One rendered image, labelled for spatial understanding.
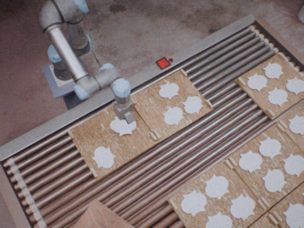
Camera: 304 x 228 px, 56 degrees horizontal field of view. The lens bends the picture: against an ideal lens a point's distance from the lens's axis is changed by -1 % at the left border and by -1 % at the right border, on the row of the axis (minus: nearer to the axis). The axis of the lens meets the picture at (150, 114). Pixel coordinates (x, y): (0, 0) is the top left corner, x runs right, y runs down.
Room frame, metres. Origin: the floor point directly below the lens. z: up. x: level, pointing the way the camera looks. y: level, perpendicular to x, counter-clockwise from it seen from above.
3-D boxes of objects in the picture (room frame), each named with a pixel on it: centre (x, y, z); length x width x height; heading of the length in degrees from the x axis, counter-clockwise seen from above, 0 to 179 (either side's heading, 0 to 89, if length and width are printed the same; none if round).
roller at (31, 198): (0.83, -0.12, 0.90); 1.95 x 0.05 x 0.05; 131
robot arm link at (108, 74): (0.75, 0.22, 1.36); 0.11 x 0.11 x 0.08; 39
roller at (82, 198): (0.71, -0.22, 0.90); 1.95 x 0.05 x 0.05; 131
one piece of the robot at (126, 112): (0.66, 0.13, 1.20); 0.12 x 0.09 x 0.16; 42
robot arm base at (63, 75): (1.05, 0.59, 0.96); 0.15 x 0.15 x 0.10
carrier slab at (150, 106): (0.89, -0.12, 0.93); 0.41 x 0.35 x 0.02; 130
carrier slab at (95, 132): (0.62, 0.21, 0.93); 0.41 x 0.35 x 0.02; 130
